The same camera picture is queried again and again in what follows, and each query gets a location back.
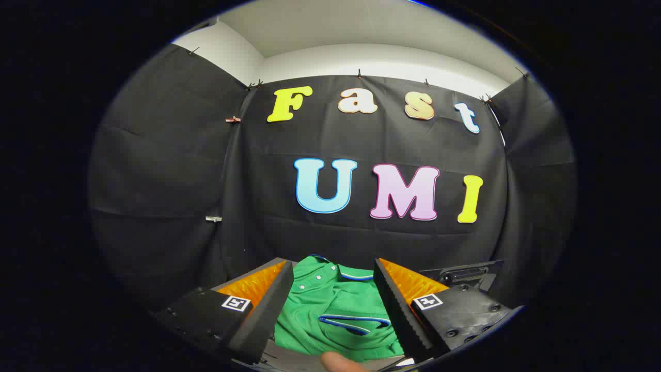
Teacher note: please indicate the row of small dark clips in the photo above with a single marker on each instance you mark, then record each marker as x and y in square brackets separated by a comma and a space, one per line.
[359, 74]

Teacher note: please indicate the green polo shirt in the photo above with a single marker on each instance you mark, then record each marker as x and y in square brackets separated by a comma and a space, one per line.
[335, 305]

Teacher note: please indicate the black backdrop cloth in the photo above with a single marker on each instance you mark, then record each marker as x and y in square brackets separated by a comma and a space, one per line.
[361, 139]

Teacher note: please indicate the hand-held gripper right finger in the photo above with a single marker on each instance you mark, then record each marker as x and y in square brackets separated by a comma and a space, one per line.
[397, 310]

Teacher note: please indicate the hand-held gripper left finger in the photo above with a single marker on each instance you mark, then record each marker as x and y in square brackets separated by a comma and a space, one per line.
[268, 310]

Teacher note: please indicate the dark transparent washing machine lid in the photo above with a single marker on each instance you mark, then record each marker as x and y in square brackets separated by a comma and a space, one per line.
[465, 274]

